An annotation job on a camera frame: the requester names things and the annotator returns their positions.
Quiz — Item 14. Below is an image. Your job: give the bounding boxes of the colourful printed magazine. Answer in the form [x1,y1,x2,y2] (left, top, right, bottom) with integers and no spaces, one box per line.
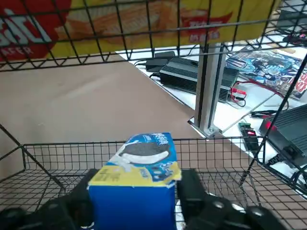
[225,45,307,100]

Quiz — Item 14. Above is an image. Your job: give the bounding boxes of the blue Oreo cookie box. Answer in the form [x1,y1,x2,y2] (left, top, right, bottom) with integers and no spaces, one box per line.
[87,131,182,230]

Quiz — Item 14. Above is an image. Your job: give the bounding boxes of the black power supply red light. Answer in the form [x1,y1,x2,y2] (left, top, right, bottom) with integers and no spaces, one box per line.
[259,104,307,168]

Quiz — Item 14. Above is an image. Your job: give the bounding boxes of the grey finned power supply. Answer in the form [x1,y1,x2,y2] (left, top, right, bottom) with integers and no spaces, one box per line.
[159,57,239,104]

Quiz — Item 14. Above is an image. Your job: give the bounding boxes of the yellow red wafer box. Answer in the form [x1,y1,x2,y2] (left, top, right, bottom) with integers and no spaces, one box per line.
[0,0,281,62]

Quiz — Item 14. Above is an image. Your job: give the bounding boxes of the aluminium camera post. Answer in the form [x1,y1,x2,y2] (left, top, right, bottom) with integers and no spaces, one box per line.
[188,43,227,138]

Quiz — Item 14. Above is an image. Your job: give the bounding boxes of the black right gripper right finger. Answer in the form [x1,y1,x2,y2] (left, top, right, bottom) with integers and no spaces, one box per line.
[176,169,288,230]

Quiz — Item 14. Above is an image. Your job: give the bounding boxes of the black wire snack shelf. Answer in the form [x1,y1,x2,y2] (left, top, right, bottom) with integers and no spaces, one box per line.
[0,0,307,230]

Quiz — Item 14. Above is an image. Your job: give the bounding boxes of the red wire connector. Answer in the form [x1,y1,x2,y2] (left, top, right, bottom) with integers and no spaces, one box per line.
[230,81,248,107]

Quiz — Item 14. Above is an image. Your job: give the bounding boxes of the black power brick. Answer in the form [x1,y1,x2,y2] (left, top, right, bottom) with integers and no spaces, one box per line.
[145,51,176,72]

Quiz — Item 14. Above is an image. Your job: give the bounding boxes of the small black module red light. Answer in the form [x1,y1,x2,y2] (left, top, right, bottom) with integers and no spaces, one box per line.
[238,122,260,150]

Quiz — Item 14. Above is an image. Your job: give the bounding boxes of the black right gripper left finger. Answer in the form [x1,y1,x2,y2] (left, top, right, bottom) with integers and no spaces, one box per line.
[0,169,98,230]

